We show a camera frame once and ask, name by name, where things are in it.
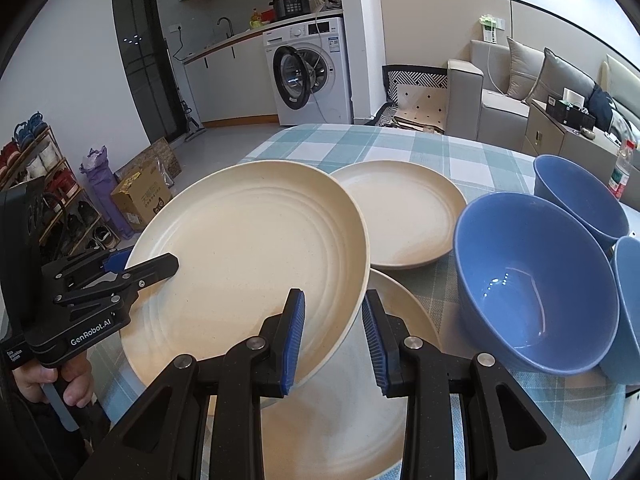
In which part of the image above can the dark grey cushion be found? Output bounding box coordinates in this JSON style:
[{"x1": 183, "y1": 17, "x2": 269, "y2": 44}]
[{"x1": 527, "y1": 47, "x2": 598, "y2": 111}]

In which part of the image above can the shoe rack with shoes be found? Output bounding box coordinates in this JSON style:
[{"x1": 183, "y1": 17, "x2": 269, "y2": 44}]
[{"x1": 0, "y1": 112, "x2": 118, "y2": 256}]

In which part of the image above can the white washing machine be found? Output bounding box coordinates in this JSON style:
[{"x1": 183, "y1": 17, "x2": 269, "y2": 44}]
[{"x1": 262, "y1": 16, "x2": 353, "y2": 127}]

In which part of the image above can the beige bowl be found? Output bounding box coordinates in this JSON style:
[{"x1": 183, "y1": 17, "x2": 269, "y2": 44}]
[{"x1": 329, "y1": 161, "x2": 468, "y2": 270}]

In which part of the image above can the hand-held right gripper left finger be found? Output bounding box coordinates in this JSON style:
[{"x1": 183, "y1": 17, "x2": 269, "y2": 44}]
[{"x1": 102, "y1": 288, "x2": 307, "y2": 480}]

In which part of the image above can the white wall socket panel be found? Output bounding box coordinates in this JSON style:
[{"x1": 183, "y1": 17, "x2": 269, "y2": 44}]
[{"x1": 477, "y1": 12, "x2": 505, "y2": 43}]

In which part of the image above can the plastic water bottle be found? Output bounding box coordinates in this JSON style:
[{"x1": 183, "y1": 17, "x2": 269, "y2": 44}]
[{"x1": 607, "y1": 140, "x2": 637, "y2": 200}]

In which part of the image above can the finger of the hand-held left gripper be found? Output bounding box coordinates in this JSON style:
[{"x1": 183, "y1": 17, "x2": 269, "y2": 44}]
[
  {"x1": 42, "y1": 249, "x2": 128, "y2": 284},
  {"x1": 55, "y1": 253, "x2": 180, "y2": 311}
]

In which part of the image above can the black box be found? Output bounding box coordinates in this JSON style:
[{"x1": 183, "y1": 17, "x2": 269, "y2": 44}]
[{"x1": 545, "y1": 95, "x2": 597, "y2": 130}]

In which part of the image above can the grey sofa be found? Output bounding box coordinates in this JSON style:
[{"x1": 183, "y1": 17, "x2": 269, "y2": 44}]
[{"x1": 446, "y1": 39, "x2": 556, "y2": 143}]

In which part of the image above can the person's left hand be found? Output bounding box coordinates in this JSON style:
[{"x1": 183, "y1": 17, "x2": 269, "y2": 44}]
[{"x1": 14, "y1": 360, "x2": 95, "y2": 409}]

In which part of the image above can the beige bedside cabinet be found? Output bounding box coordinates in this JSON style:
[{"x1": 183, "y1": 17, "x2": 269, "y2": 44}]
[{"x1": 522, "y1": 99, "x2": 626, "y2": 166}]

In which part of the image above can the kitchen counter cabinet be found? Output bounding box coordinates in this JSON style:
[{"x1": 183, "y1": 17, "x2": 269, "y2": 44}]
[{"x1": 182, "y1": 7, "x2": 346, "y2": 128}]

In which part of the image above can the purple bag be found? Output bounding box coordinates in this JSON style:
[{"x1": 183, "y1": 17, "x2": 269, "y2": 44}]
[{"x1": 80, "y1": 146, "x2": 136, "y2": 241}]

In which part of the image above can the black white patterned mat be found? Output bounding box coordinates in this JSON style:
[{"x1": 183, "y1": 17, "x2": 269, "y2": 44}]
[{"x1": 372, "y1": 64, "x2": 451, "y2": 135}]

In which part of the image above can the wooden shoe rack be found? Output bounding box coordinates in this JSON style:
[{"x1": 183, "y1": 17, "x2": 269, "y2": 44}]
[{"x1": 0, "y1": 120, "x2": 118, "y2": 261}]

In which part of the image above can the white charging cable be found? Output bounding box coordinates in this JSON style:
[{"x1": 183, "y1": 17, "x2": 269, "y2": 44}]
[{"x1": 486, "y1": 41, "x2": 502, "y2": 95}]

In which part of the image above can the light blue bowl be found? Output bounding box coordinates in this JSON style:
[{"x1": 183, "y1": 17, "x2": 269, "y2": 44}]
[{"x1": 597, "y1": 236, "x2": 640, "y2": 386}]

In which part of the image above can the dark glass door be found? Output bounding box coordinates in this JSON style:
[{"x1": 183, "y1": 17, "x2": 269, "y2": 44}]
[{"x1": 111, "y1": 0, "x2": 188, "y2": 143}]

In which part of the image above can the black pressure cooker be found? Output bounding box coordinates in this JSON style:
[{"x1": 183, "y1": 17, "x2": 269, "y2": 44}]
[{"x1": 270, "y1": 0, "x2": 317, "y2": 23}]

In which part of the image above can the white marble side table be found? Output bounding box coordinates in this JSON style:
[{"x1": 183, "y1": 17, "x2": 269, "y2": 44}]
[{"x1": 614, "y1": 195, "x2": 640, "y2": 240}]

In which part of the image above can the teal checked tablecloth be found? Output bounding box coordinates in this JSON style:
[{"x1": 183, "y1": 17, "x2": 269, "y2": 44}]
[{"x1": 92, "y1": 122, "x2": 633, "y2": 480}]

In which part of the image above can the stick vacuum cleaner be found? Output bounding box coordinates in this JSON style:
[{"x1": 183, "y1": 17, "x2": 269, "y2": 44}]
[{"x1": 176, "y1": 75, "x2": 207, "y2": 142}]

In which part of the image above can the cardboard box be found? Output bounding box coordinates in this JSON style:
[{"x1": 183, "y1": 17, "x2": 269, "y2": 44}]
[{"x1": 111, "y1": 162, "x2": 173, "y2": 226}]

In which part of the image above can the light grey cushion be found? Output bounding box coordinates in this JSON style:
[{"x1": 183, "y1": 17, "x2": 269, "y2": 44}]
[{"x1": 506, "y1": 36, "x2": 546, "y2": 101}]

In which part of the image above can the cream plate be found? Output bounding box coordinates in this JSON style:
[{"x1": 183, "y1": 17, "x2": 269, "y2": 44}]
[
  {"x1": 215, "y1": 267, "x2": 443, "y2": 480},
  {"x1": 120, "y1": 160, "x2": 371, "y2": 403}
]

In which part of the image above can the dark blue pillow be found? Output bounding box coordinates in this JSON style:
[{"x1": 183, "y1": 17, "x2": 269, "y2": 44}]
[{"x1": 587, "y1": 84, "x2": 616, "y2": 133}]

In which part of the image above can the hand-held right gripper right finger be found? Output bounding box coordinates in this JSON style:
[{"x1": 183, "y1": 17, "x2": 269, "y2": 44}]
[{"x1": 361, "y1": 288, "x2": 578, "y2": 480}]

